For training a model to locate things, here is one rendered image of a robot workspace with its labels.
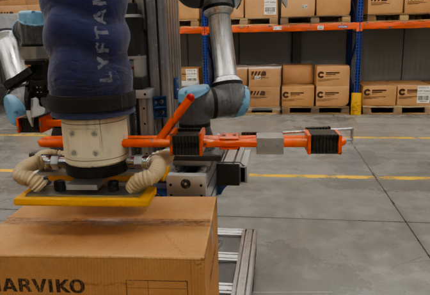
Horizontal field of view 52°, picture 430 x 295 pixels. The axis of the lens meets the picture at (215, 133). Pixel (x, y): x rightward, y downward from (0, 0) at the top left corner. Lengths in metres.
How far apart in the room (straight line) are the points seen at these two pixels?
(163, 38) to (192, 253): 0.94
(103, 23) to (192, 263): 0.61
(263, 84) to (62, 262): 7.22
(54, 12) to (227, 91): 0.72
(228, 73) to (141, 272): 0.83
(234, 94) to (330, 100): 6.73
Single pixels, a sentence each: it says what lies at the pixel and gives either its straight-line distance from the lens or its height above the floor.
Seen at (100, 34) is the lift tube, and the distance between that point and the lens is 1.11.
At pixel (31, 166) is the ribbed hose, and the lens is 1.27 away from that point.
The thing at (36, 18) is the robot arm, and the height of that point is 1.51.
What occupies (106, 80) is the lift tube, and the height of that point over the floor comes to 1.35.
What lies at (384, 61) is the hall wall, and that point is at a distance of 9.72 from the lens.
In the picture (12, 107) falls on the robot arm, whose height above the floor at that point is 1.22.
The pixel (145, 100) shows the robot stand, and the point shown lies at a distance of 1.71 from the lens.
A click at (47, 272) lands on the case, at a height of 0.90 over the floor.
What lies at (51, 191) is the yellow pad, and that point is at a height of 1.07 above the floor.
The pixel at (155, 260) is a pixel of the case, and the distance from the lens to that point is 1.09.
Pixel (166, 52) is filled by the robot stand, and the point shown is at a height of 1.39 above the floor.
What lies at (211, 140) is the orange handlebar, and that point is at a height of 1.18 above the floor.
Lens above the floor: 1.45
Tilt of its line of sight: 13 degrees down
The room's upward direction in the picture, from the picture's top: 1 degrees counter-clockwise
